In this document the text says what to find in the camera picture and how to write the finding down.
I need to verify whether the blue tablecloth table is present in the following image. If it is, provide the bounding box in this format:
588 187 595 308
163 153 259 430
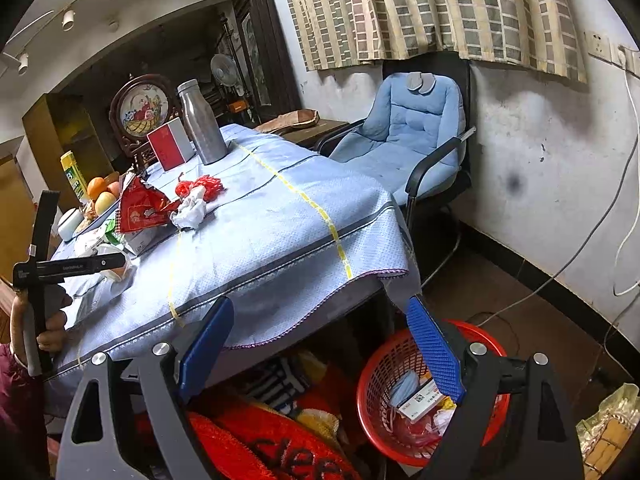
42 122 421 386

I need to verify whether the checked beige curtain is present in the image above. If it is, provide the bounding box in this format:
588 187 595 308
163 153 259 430
277 0 588 83

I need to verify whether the white ceramic jar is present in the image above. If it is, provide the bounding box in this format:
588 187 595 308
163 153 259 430
57 207 83 241

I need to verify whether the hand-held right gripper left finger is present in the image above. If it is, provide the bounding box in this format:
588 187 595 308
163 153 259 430
59 296 236 480

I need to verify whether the grey cable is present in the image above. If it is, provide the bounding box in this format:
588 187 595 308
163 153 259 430
467 72 633 328

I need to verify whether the person's left hand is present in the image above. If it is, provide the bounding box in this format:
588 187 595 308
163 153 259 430
10 289 74 367

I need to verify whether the clear plastic jelly cup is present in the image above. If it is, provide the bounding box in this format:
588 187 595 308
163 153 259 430
102 259 135 283

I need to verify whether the large red snack bag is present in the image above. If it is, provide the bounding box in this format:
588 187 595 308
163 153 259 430
116 170 181 235

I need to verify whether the wooden cabinet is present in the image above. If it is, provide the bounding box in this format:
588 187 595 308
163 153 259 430
22 92 116 211

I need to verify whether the red mesh net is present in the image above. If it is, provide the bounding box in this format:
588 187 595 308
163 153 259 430
175 174 226 202

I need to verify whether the red plastic basket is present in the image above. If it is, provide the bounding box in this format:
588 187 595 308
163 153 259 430
357 319 511 468

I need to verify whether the red printed bag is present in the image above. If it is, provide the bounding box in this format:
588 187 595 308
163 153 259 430
135 350 366 480

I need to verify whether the yellow red apple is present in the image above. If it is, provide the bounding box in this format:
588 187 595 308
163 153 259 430
94 192 121 216

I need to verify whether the standing fan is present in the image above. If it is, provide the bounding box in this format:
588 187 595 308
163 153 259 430
210 54 238 88

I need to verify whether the steel bottle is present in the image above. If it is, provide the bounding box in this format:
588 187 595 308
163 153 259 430
176 79 228 166

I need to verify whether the white cable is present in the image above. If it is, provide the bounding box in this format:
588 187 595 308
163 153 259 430
612 50 640 297

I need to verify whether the black office chair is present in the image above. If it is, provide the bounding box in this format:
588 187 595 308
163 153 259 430
315 57 476 281

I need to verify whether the red and white box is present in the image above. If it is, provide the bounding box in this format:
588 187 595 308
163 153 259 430
146 119 195 172

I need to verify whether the round embroidered table screen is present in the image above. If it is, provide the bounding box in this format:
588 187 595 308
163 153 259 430
109 74 183 168

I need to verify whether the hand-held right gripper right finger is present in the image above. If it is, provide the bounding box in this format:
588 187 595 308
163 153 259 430
406 296 586 480

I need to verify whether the blue chair cushion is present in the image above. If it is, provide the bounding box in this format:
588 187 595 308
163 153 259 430
330 71 468 201

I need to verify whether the tall yellow canister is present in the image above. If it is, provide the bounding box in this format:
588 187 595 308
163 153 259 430
60 150 88 201

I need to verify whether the dark side table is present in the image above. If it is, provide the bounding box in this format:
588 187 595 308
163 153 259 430
280 119 351 153

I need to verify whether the wooden door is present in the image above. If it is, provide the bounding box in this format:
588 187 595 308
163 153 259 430
0 155 38 281

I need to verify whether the blue face mask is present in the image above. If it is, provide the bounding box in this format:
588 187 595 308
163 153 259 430
389 374 426 408

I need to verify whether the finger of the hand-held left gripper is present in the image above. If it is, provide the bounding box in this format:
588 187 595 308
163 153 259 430
97 252 127 274

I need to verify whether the white medicine box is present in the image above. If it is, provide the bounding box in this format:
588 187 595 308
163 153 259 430
400 379 443 421

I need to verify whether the white wall socket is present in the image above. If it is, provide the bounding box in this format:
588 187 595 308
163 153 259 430
617 45 640 73
585 30 612 58

